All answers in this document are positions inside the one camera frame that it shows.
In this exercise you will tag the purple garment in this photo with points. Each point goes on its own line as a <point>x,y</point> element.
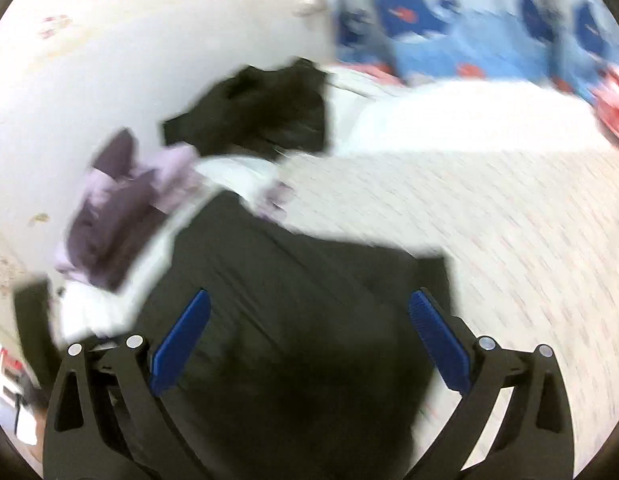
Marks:
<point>114,215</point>

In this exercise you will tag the black puffer jacket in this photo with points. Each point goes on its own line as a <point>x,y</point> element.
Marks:
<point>289,335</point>

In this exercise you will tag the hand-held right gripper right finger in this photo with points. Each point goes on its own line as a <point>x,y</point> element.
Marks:
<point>439,345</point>

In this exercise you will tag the white garment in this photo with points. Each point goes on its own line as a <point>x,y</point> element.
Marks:
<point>229,172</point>

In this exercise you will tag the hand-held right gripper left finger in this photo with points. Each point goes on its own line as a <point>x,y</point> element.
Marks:
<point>182,342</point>

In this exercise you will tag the blue whale print blanket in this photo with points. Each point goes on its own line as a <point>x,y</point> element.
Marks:
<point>464,20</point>

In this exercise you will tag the pink printed cloth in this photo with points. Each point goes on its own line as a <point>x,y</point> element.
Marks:
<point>614,105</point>

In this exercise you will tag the white floral bed sheet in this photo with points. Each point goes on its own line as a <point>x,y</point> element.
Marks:
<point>514,250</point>

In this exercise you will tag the dark cloth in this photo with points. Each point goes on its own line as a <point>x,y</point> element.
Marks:
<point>269,110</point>

